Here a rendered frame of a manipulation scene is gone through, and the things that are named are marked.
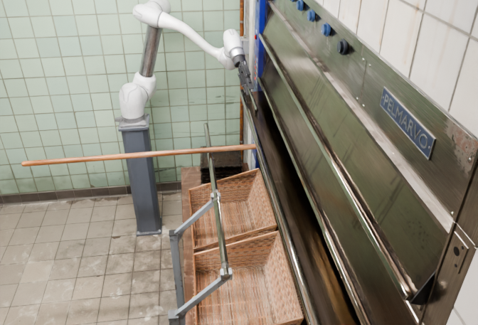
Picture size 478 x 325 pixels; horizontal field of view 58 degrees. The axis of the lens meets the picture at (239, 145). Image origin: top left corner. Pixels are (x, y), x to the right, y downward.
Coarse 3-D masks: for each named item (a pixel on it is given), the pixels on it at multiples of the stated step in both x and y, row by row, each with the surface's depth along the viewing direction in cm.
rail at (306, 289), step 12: (252, 120) 223; (264, 156) 194; (264, 168) 189; (276, 192) 172; (276, 204) 166; (288, 228) 154; (288, 240) 149; (300, 264) 140; (300, 276) 136; (312, 300) 128; (312, 312) 124
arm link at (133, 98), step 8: (128, 88) 288; (136, 88) 290; (120, 96) 291; (128, 96) 288; (136, 96) 290; (144, 96) 300; (120, 104) 293; (128, 104) 290; (136, 104) 292; (144, 104) 301; (128, 112) 293; (136, 112) 294
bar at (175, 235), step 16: (208, 128) 263; (208, 144) 245; (208, 160) 233; (208, 208) 210; (176, 240) 217; (224, 240) 181; (176, 256) 222; (224, 256) 173; (176, 272) 229; (224, 272) 166; (176, 288) 235; (208, 288) 170; (192, 304) 173; (176, 320) 175
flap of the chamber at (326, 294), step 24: (240, 96) 255; (264, 96) 252; (264, 120) 227; (264, 144) 206; (288, 168) 189; (288, 192) 175; (288, 216) 162; (312, 216) 162; (312, 240) 151; (312, 264) 142; (312, 288) 134; (336, 288) 134; (336, 312) 126
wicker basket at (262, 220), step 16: (240, 176) 283; (256, 176) 283; (192, 192) 283; (208, 192) 286; (224, 192) 287; (240, 192) 289; (256, 192) 277; (192, 208) 288; (224, 208) 288; (240, 208) 288; (256, 208) 273; (192, 224) 254; (208, 224) 274; (224, 224) 275; (240, 224) 275; (256, 224) 268; (272, 224) 237; (192, 240) 242; (208, 240) 262; (240, 240) 239; (256, 240) 241
